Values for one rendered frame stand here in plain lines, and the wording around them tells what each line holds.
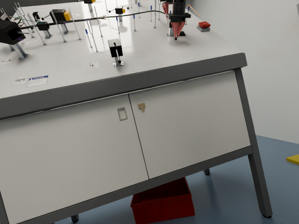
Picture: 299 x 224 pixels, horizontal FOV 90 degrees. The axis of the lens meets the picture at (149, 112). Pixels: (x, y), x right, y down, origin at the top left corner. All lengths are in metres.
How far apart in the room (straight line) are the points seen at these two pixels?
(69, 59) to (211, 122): 0.73
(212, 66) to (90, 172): 0.70
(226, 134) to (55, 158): 0.78
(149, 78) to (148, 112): 0.15
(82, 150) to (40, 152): 0.15
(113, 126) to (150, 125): 0.16
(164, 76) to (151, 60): 0.11
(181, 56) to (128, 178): 0.61
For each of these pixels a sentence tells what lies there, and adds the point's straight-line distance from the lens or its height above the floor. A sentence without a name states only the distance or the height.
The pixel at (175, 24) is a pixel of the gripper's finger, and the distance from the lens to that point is 0.80.
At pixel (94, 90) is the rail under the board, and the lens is 0.63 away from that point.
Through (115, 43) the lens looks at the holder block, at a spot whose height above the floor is 0.99.
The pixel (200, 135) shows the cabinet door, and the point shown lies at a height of 0.53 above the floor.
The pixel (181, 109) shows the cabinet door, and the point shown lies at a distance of 0.71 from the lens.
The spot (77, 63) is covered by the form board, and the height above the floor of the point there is 0.98.
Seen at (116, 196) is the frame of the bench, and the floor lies 0.38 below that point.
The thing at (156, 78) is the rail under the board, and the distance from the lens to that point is 0.65.
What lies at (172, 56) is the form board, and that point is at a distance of 0.76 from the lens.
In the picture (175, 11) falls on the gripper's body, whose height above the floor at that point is 1.10.
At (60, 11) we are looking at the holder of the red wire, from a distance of 1.03.
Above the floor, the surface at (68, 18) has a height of 1.27.
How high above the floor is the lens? 0.72
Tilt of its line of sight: 2 degrees down
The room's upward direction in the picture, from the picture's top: 13 degrees counter-clockwise
